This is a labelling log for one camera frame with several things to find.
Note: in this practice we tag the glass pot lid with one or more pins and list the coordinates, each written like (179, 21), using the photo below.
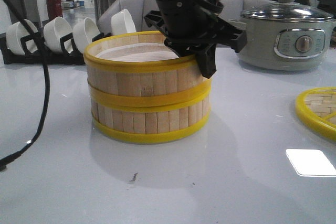
(287, 11)

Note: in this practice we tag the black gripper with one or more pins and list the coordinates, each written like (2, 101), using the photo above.
(189, 28)

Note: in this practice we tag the liner paper in upper basket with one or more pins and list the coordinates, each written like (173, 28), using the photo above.
(141, 52)

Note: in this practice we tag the white bowl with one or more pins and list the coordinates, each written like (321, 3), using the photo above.
(53, 31)
(122, 23)
(84, 32)
(13, 35)

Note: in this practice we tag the bamboo steamer lid yellow rim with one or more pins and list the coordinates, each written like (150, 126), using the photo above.
(316, 109)

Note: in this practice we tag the right grey chair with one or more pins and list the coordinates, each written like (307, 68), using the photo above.
(233, 8)

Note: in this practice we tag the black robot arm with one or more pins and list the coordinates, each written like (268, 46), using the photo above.
(194, 27)

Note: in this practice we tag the black dish rack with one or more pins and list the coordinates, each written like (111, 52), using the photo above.
(70, 54)

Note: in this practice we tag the bamboo steamer basket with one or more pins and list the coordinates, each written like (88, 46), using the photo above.
(140, 84)
(160, 125)

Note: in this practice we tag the grey chair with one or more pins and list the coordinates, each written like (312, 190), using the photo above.
(233, 8)
(137, 8)

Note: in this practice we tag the left grey chair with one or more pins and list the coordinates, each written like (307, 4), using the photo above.
(137, 8)

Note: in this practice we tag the red cylinder bin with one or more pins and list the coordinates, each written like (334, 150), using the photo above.
(54, 9)

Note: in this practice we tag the grey electric cooking pot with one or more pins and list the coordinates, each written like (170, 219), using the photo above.
(286, 46)

